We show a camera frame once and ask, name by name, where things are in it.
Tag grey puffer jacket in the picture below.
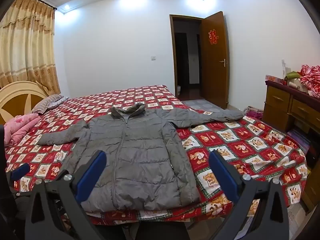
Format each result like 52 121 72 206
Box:
37 104 244 212

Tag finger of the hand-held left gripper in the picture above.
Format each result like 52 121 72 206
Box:
9 163 31 182

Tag cream wooden headboard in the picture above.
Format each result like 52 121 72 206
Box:
0 80 50 125

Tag stack of purple books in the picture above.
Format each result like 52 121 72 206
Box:
287 127 313 153

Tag brown door frame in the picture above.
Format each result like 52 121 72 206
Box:
169 14 207 97

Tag beige patterned curtain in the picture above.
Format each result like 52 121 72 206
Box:
0 0 62 95

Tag magenta fluffy item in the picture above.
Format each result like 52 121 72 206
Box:
244 106 263 120

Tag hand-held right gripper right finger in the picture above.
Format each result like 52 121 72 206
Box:
207 150 297 240

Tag red printed bedspread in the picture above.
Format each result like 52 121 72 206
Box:
4 84 308 227

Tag red white patterned cloth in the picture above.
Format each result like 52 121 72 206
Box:
299 64 320 97

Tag striped pillow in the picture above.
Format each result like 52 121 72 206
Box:
31 94 69 114

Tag brown wooden dresser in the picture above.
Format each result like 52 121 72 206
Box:
262 79 320 213

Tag pink folded quilt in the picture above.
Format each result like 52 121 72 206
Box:
4 113 42 147

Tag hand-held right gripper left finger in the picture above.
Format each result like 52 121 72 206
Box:
24 150 108 240

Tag dark curtain rod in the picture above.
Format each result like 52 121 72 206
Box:
21 0 58 11

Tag red paper door decoration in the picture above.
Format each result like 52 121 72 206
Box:
208 29 218 45

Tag brown wooden door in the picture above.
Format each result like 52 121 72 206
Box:
200 11 229 110

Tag flat pink box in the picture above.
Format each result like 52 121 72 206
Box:
265 74 288 85

